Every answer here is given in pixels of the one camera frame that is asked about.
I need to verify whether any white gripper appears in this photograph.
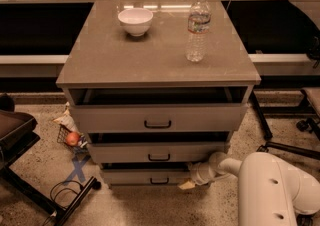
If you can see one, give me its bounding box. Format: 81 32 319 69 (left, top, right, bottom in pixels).
178 162 216 190

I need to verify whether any white ceramic bowl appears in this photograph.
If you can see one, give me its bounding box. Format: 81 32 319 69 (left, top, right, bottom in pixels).
118 8 153 37

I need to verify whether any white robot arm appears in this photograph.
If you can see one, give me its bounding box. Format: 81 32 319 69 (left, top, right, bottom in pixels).
179 152 320 226

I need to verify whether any red apple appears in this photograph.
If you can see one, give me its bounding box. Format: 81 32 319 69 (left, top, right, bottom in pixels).
65 132 80 146

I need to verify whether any black chair left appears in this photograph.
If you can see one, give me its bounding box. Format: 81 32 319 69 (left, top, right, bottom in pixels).
0 92 98 226

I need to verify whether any black cable on floor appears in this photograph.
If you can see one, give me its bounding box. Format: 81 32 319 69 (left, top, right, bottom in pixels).
42 179 86 226

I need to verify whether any grey middle drawer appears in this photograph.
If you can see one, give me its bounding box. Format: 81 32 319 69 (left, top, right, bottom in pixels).
88 142 230 164

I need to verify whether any black wire basket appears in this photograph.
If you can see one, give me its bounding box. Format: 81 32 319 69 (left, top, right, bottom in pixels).
57 126 88 154

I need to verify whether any grey drawer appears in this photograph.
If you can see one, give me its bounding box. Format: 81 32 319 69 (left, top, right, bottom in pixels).
70 104 247 133
88 142 230 164
100 169 190 186

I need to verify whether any snack bag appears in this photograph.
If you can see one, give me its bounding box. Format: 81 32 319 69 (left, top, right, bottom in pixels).
54 103 78 132

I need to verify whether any grey bottom drawer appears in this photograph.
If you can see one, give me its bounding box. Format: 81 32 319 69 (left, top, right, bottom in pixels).
100 169 190 186

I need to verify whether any grey top drawer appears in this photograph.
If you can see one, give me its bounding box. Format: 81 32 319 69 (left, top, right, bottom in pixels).
70 104 247 133

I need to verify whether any grey drawer cabinet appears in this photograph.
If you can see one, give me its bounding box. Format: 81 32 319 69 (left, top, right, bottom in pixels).
55 0 262 190

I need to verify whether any clear plastic water bottle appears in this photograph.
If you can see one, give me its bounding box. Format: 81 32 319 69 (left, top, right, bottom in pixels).
186 0 211 62

